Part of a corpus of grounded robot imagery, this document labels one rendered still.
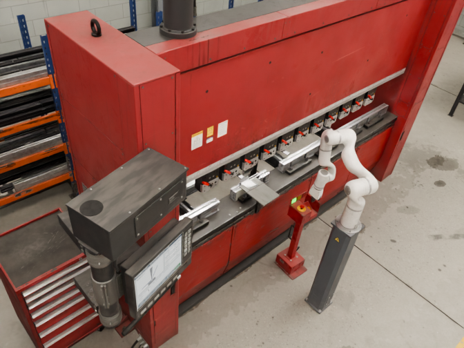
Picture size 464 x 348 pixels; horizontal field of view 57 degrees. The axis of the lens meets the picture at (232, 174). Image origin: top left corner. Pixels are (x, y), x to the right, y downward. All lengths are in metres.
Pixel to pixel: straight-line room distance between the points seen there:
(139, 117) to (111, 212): 0.46
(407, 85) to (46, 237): 3.63
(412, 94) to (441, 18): 0.77
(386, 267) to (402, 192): 1.22
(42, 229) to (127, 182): 1.32
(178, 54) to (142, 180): 0.69
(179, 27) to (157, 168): 0.75
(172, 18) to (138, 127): 0.61
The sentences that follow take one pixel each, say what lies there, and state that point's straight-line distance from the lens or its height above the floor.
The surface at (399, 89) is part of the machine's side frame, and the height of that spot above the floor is 1.16.
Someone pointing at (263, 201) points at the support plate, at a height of 1.00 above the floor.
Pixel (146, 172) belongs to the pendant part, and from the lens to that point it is 1.95.
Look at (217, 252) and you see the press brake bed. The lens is 3.41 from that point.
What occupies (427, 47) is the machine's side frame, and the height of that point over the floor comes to 1.66.
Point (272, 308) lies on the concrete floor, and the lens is 3.85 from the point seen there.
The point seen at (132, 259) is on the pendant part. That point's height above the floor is 1.57.
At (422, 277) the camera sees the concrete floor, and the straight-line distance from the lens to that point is 4.55.
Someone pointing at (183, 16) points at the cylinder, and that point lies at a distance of 2.28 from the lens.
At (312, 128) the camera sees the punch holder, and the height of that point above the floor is 1.24.
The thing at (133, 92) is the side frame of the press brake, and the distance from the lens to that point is 1.89.
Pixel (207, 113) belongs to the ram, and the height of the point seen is 1.82.
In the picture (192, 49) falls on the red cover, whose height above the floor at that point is 2.27.
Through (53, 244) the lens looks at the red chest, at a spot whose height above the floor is 0.98.
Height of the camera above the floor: 3.21
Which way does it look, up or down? 40 degrees down
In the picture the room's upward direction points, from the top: 6 degrees clockwise
